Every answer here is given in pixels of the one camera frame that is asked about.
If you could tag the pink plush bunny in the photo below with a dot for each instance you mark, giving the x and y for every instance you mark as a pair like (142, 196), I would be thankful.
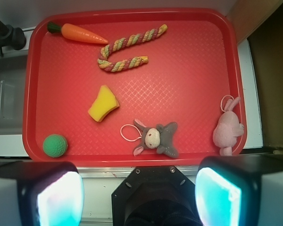
(228, 127)

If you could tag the steel sink basin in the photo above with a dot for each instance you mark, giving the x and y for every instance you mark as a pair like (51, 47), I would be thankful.
(12, 88)

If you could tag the yellow sponge piece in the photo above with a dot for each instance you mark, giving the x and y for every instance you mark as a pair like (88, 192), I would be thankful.
(105, 102)

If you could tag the grey plush donkey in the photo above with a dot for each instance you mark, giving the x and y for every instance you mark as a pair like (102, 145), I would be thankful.
(159, 138)

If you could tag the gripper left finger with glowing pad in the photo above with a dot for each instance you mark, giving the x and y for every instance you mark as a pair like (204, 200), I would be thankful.
(40, 194)

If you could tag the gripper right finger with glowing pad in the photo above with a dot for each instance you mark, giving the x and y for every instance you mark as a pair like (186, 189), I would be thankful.
(242, 190)

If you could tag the multicolour twisted rope toy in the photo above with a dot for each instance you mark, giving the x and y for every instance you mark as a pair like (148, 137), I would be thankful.
(107, 51)

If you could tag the orange toy carrot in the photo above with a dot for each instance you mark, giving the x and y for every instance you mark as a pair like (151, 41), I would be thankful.
(75, 33)

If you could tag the red plastic tray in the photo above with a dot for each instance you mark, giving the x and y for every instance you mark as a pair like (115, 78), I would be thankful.
(191, 68)

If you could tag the green dimpled ball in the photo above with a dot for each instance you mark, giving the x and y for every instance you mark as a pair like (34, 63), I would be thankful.
(55, 145)

